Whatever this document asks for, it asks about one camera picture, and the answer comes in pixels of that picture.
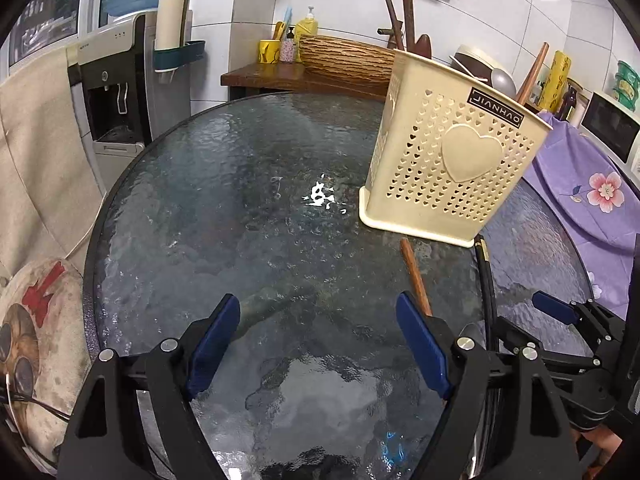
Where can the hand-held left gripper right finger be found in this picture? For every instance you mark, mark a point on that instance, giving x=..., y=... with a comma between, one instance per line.
x=422, y=350

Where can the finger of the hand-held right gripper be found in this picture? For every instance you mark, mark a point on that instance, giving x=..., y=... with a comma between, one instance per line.
x=555, y=308
x=505, y=332

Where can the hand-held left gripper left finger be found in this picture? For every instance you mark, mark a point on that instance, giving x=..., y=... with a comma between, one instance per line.
x=212, y=347

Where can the black chopstick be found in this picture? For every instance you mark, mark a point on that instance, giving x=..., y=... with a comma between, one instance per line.
x=491, y=290
x=482, y=265

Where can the cream plastic utensil holder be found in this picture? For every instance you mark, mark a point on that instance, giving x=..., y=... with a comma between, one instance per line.
x=450, y=185

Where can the steel spoon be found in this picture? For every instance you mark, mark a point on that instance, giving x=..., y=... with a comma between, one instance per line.
x=502, y=82

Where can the person's right hand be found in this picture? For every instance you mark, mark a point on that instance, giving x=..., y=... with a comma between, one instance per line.
x=607, y=442

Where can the purple floral cloth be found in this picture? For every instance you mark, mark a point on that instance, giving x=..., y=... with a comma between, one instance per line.
x=585, y=200

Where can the round printed cushion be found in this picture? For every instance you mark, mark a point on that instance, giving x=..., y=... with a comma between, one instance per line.
x=45, y=340

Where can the white microwave oven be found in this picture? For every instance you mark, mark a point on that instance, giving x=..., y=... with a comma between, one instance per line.
x=612, y=125

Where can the brown glass bottle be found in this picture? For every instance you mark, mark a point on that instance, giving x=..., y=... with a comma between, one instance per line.
x=567, y=102

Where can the yellow wrapped roll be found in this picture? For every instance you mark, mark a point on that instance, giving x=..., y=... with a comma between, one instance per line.
x=560, y=77

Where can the stack of green tubs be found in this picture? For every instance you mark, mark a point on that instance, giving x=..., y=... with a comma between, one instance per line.
x=627, y=82

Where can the beige cloth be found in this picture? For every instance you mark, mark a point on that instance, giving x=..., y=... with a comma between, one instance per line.
x=40, y=170

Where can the wooden counter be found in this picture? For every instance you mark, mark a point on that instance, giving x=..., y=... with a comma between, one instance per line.
x=270, y=77

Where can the water dispenser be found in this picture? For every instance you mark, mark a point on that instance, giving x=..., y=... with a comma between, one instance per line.
x=120, y=85

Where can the wicker wash basin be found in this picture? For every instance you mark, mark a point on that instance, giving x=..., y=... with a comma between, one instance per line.
x=345, y=60

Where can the yellow toothbrush cup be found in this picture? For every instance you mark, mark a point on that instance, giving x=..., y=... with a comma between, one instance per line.
x=269, y=51

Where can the small floral bottle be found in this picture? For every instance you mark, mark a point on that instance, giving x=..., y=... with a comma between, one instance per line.
x=287, y=50

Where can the bronze faucet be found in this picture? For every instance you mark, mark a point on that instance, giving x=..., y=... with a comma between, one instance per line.
x=392, y=36

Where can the yellow soap pump bottle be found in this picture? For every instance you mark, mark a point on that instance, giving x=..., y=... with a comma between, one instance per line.
x=307, y=27

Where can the sliding window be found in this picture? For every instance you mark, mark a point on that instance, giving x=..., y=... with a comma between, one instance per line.
x=45, y=15

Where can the teal wall rack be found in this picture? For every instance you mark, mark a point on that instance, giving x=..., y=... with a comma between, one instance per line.
x=182, y=55

